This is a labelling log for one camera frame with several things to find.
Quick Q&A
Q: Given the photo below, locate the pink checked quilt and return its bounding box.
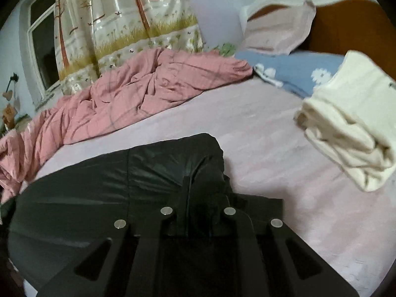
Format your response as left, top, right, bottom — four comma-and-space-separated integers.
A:
0, 48, 254, 205

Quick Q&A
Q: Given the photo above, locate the bed with pink sheet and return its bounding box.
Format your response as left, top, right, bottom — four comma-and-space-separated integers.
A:
19, 0, 396, 297

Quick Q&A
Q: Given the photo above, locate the blue flower print pillow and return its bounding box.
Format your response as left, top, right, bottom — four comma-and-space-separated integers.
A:
235, 51, 345, 99

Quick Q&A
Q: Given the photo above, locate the green floral cloth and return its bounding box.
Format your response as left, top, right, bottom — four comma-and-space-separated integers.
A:
215, 43, 239, 58

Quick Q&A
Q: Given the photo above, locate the white and brown headboard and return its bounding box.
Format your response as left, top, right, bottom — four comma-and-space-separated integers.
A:
241, 0, 396, 65

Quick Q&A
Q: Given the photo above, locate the white framed window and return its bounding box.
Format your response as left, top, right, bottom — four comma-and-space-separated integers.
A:
19, 0, 62, 106

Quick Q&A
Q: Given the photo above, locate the hanging wall decoration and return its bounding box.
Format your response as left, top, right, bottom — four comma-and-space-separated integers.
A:
0, 72, 21, 130

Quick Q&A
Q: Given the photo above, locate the tree print curtain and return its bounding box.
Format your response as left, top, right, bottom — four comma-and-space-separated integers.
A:
54, 0, 205, 95

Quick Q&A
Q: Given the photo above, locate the pink pillow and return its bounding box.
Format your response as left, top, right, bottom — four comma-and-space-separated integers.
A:
240, 0, 318, 56

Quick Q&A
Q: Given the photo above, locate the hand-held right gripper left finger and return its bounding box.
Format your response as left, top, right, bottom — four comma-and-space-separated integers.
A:
35, 176, 194, 297

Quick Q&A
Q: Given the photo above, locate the white folded garment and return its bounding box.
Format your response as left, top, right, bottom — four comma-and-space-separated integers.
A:
294, 49, 396, 192

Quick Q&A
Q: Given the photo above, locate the pale lavender board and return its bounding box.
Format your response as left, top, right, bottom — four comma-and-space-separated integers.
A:
181, 0, 243, 48

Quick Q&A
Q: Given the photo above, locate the black padded jacket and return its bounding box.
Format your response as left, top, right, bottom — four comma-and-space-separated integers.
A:
0, 133, 285, 297

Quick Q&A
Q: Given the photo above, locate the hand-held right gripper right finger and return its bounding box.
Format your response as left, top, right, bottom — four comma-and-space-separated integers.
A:
213, 176, 361, 297

